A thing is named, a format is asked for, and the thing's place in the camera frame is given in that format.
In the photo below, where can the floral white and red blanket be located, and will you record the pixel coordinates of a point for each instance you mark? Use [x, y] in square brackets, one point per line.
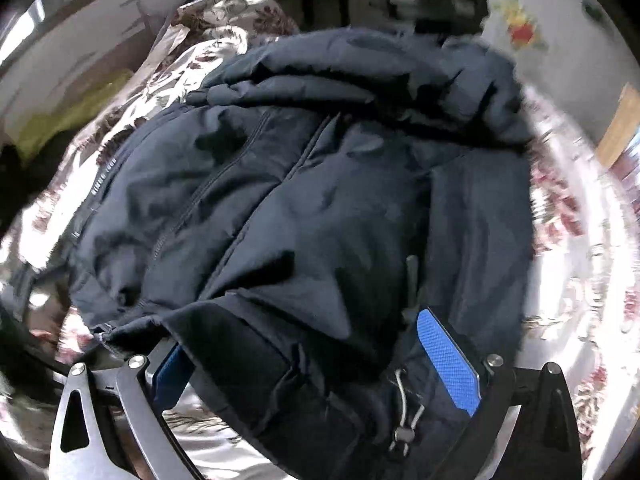
[575, 285]

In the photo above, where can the yellow bear wall sticker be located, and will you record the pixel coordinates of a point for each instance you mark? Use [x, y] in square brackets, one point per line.
[520, 25]

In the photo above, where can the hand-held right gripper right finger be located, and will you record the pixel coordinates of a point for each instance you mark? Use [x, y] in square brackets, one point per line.
[445, 360]

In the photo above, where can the light wooden board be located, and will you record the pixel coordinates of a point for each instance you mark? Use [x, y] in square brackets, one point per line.
[620, 127]

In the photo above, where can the dark navy padded jacket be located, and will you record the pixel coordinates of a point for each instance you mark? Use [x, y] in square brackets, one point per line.
[300, 210]

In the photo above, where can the dark cloth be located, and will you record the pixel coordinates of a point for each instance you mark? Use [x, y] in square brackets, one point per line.
[10, 180]

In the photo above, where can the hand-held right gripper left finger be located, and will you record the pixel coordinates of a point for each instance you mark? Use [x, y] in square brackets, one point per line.
[170, 377]

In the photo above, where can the yellow-green cloth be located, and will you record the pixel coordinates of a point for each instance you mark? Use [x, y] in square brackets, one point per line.
[65, 110]

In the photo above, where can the wooden desk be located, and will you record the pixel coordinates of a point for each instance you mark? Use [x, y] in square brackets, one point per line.
[300, 2]

